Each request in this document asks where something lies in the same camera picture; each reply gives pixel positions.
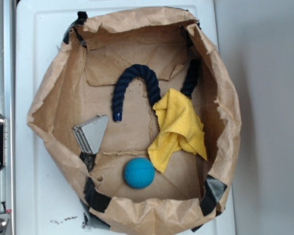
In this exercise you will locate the aluminium frame rail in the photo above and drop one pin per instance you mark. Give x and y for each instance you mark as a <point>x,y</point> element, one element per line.
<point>7,110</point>

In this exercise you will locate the yellow microfiber cloth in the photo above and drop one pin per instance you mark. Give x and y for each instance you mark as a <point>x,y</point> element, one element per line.
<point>180,128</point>

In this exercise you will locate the blue ball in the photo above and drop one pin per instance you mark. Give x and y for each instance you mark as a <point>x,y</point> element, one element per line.
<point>139,173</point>

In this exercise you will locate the grey metal corner bracket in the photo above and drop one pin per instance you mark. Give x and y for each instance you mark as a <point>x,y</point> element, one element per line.
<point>89,134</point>

